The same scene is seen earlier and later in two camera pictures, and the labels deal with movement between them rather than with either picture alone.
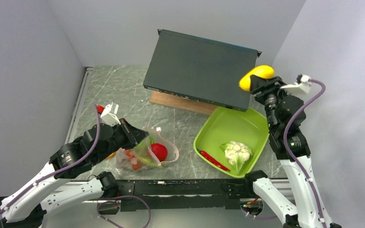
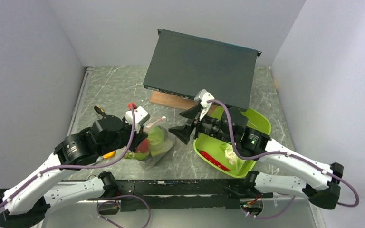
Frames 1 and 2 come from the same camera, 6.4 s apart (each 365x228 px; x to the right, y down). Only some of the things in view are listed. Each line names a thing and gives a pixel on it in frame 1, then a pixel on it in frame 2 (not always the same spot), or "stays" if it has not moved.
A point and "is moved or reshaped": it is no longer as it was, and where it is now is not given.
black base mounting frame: x=135 y=195 stays
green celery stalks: x=148 y=160 -> x=139 y=156
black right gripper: x=257 y=84 -> x=183 y=132
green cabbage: x=142 y=150 -> x=156 y=136
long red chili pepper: x=212 y=160 stays
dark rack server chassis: x=200 y=70 stays
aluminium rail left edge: x=88 y=74 stays
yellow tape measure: x=111 y=155 stays
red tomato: x=159 y=151 -> x=143 y=147
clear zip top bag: x=151 y=152 is moved or reshaped
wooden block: x=181 y=102 stays
